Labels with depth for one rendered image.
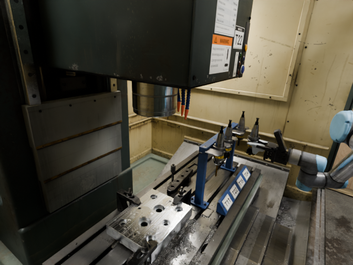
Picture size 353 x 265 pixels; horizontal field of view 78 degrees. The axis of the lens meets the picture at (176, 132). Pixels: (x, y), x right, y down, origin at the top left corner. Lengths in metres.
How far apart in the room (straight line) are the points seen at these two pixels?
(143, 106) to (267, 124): 1.15
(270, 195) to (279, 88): 0.72
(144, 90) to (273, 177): 1.27
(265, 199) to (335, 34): 1.06
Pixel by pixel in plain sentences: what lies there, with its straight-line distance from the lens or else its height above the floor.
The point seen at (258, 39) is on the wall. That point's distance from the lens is 1.66.
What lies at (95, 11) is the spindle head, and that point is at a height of 1.74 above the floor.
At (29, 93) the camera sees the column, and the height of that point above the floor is 1.46.
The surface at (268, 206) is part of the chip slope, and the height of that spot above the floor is 0.72.
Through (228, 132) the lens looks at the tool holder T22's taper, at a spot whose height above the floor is 1.27.
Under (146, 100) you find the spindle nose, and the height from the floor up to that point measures 1.49.
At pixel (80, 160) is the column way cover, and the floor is 1.11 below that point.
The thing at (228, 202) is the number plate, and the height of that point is 0.93.
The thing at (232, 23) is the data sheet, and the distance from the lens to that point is 0.78.
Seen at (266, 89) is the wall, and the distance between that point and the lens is 1.65.
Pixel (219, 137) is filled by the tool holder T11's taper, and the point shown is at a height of 1.27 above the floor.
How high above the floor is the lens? 1.64
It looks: 21 degrees down
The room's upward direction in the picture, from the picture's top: 3 degrees clockwise
